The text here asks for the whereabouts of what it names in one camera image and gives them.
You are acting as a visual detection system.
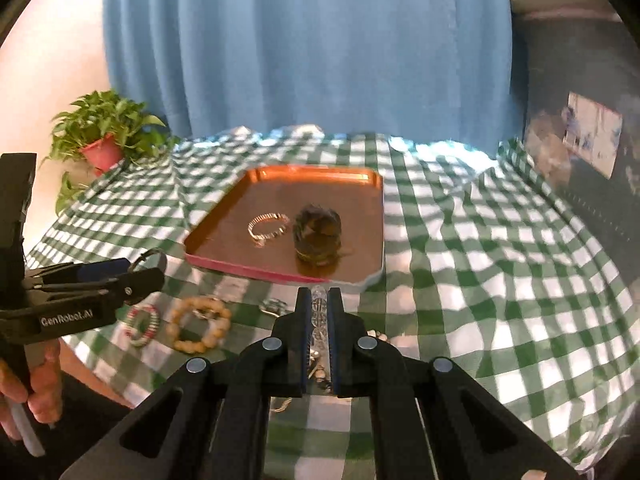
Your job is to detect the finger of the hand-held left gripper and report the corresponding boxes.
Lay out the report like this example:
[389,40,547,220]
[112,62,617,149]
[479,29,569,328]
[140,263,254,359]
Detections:
[24,258,132,288]
[31,268,166,307]

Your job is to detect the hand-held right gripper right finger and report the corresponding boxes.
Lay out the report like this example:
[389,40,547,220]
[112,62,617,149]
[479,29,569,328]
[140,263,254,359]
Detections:
[327,287,583,480]

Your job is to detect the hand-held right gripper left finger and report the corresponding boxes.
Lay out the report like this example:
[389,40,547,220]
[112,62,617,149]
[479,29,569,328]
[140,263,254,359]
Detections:
[59,287,308,480]

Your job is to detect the thin dark ring bangle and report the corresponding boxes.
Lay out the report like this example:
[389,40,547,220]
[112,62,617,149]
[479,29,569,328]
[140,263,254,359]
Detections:
[131,249,168,273]

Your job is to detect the clear bead bracelet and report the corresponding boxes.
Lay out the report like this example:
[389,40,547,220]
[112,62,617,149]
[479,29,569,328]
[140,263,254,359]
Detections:
[310,285,331,396]

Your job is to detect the red green white bracelet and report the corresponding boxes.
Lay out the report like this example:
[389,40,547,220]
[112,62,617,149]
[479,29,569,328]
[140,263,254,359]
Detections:
[124,305,161,348]

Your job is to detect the wooden bead bracelet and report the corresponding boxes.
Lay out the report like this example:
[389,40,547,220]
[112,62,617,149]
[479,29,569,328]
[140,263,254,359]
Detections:
[166,296,233,353]

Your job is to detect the orange metal tray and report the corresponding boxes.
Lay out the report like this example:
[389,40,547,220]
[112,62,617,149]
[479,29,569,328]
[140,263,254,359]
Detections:
[184,164,385,288]

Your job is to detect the person's left hand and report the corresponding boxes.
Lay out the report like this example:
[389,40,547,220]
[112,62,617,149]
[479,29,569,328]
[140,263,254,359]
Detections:
[0,339,63,442]

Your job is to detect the white stick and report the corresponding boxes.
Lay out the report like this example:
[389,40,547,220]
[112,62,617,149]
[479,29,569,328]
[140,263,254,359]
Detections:
[10,400,46,457]

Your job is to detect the dark cloth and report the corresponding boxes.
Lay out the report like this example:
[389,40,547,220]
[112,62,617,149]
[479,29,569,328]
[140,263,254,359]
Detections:
[0,375,136,480]

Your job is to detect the green potted plant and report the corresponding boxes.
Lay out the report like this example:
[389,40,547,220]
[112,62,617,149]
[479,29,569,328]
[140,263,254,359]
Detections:
[42,90,178,216]

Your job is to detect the green checked tablecloth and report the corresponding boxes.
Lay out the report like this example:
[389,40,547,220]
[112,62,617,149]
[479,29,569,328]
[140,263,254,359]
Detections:
[25,125,640,480]

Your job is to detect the blue curtain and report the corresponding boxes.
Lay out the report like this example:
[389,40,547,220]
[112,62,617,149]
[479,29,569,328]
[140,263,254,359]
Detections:
[102,0,526,143]

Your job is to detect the pale sticker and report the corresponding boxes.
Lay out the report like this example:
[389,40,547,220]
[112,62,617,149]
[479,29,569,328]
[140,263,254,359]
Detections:
[562,91,623,179]

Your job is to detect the dark cabinet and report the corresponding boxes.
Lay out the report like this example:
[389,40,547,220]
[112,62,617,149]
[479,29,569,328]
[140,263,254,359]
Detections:
[505,12,640,281]

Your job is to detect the dark bead bracelet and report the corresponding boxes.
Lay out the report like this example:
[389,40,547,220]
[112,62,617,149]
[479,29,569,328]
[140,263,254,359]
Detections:
[292,203,346,265]

